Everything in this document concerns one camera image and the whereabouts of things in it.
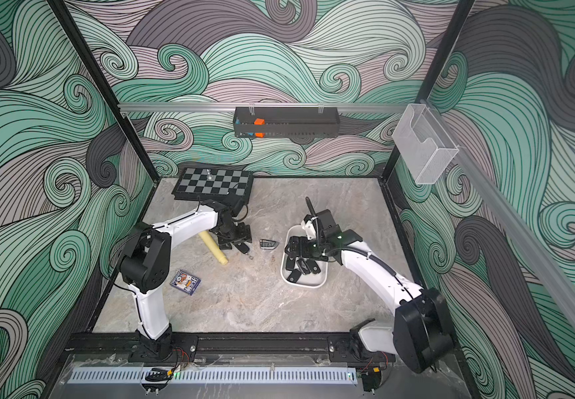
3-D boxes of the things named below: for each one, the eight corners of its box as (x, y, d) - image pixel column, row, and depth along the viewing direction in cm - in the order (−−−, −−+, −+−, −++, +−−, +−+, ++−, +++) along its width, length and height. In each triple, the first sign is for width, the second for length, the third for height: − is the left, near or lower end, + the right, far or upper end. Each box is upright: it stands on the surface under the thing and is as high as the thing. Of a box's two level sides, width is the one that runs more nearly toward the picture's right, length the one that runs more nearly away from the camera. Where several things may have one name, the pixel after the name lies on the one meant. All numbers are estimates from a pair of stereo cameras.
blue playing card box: (169, 285, 88) (167, 282, 86) (180, 271, 92) (178, 268, 90) (192, 296, 86) (190, 294, 84) (202, 281, 89) (200, 278, 87)
